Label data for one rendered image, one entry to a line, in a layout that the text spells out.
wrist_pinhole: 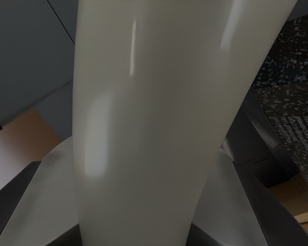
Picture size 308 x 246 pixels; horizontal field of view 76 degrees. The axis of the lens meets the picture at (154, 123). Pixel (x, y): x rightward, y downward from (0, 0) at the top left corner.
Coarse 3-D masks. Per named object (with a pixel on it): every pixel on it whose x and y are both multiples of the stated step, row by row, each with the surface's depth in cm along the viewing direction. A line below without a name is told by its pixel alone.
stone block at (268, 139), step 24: (288, 24) 36; (288, 48) 36; (264, 72) 39; (288, 72) 36; (264, 96) 40; (288, 96) 37; (264, 120) 48; (288, 120) 41; (288, 144) 45; (288, 168) 64
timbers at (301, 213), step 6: (300, 198) 115; (282, 204) 118; (288, 204) 116; (294, 204) 114; (300, 204) 113; (288, 210) 113; (294, 210) 112; (300, 210) 110; (306, 210) 109; (294, 216) 110; (300, 216) 109; (306, 216) 109; (300, 222) 112
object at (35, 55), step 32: (0, 0) 34; (32, 0) 43; (64, 0) 60; (0, 32) 31; (32, 32) 39; (64, 32) 51; (0, 64) 28; (32, 64) 35; (64, 64) 45; (0, 96) 26; (32, 96) 32; (0, 128) 25
